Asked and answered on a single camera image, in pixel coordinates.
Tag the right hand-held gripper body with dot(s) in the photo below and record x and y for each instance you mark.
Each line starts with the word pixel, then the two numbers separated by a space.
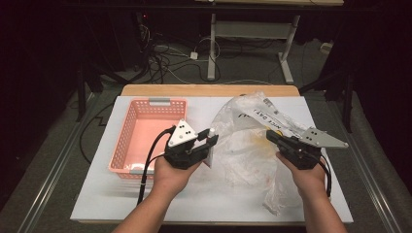
pixel 320 139

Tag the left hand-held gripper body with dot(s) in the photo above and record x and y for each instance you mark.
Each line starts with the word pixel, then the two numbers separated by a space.
pixel 183 136

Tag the small white bottle white cap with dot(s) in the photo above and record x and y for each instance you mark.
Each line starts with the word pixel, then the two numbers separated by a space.
pixel 212 131

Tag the clear plastic bag smiley print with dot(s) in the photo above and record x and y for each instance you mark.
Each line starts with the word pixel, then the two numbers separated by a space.
pixel 246 161

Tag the pink perforated plastic basket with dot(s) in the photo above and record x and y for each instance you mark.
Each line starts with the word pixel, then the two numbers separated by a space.
pixel 145 132

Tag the person's right hand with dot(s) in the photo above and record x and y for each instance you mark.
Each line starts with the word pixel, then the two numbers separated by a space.
pixel 311 181

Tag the person's left hand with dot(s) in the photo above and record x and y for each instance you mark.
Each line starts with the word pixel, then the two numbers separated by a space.
pixel 170 179

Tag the black metal stand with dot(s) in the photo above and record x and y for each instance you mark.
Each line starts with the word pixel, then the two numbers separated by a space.
pixel 81 93
pixel 348 103

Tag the small white power adapter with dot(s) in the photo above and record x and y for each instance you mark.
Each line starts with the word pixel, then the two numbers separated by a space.
pixel 193 55

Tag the black equipment with red light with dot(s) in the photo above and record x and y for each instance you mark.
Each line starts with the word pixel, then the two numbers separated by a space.
pixel 129 42

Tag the metal floor rail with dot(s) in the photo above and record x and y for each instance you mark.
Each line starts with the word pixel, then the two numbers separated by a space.
pixel 55 181
pixel 369 171

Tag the white metal frame desk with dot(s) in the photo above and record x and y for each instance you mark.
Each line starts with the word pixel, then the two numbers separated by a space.
pixel 212 48

